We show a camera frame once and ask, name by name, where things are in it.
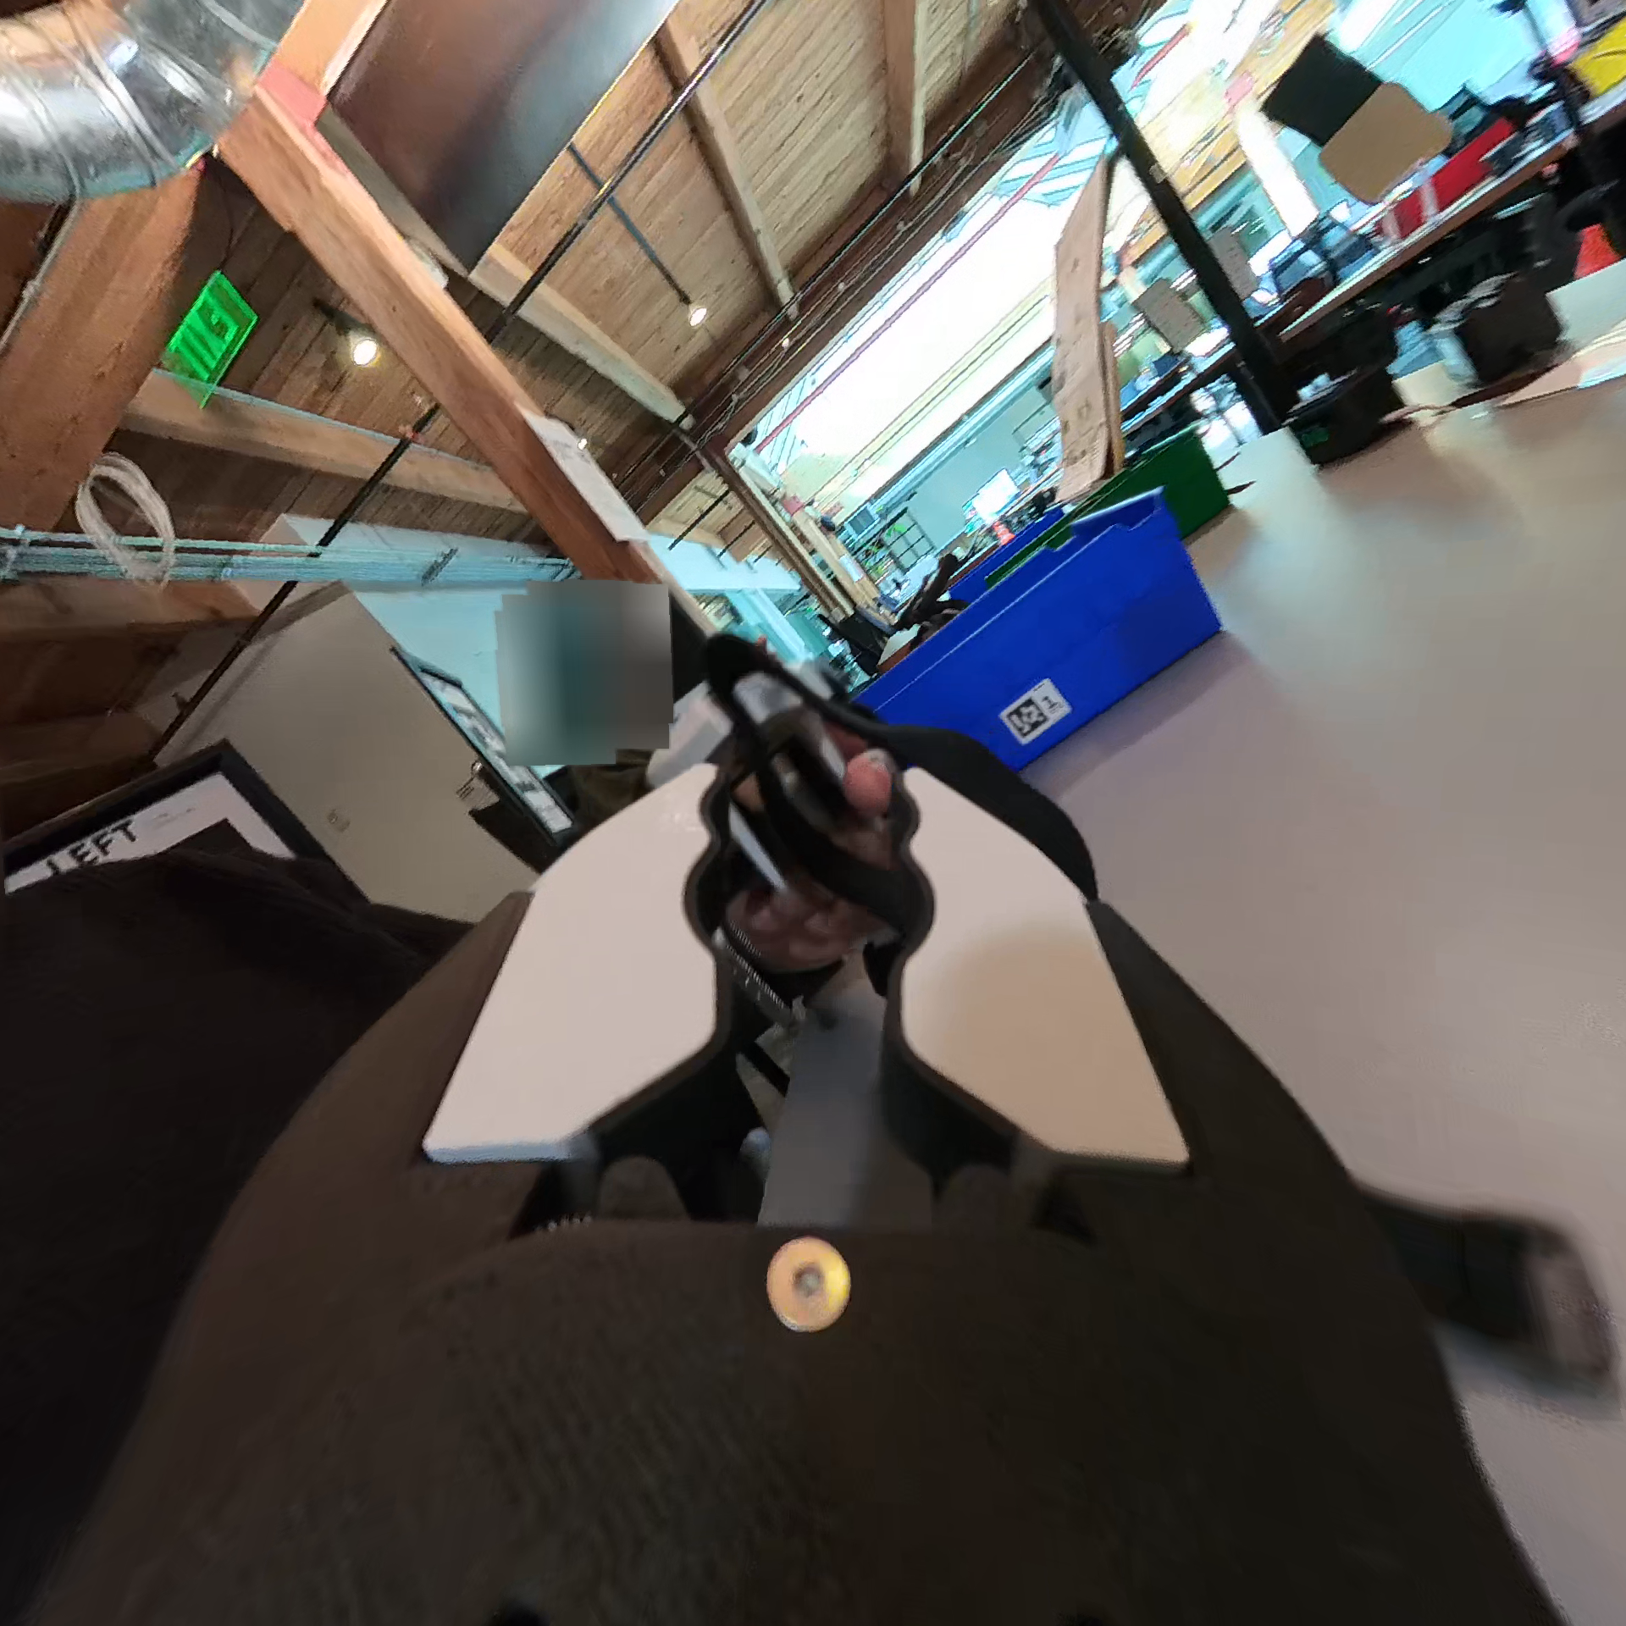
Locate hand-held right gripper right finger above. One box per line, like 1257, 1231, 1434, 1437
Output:
876, 763, 1190, 1171

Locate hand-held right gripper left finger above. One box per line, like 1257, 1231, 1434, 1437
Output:
425, 809, 725, 1166

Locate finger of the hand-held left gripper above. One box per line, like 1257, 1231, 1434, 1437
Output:
721, 687, 890, 896

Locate black strap loop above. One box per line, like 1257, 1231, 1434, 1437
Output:
696, 637, 1617, 1390

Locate person's left forearm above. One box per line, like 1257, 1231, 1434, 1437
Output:
0, 840, 473, 1626

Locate person's left hand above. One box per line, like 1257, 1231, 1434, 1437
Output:
735, 745, 907, 978

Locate black framed floor sign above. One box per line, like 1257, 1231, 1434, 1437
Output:
388, 647, 580, 871

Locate plain blue bin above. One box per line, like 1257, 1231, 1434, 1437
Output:
948, 507, 1070, 604

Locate blue bin with sticker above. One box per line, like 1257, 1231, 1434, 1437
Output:
853, 492, 1223, 773

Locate white paper notice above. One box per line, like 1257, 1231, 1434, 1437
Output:
520, 414, 652, 542

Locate black white marker sign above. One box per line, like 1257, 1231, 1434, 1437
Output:
0, 740, 324, 896

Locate green storage bin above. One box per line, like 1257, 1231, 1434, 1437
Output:
1060, 422, 1246, 540

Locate brown cardboard board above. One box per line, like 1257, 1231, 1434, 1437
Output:
1048, 153, 1122, 505

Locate black device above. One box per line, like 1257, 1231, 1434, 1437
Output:
1286, 366, 1401, 469
1445, 271, 1565, 387

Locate black metal pole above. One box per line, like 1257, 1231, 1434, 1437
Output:
1023, 0, 1302, 428

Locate green exit sign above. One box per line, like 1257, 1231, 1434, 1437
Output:
160, 267, 261, 401

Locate printed paper sheets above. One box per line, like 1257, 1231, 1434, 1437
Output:
1387, 322, 1626, 420

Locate thick wooden post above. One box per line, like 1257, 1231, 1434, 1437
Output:
214, 72, 667, 591

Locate white coiled cable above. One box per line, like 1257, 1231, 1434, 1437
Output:
73, 455, 179, 591

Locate silver ventilation duct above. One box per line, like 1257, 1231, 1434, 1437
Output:
0, 0, 311, 207

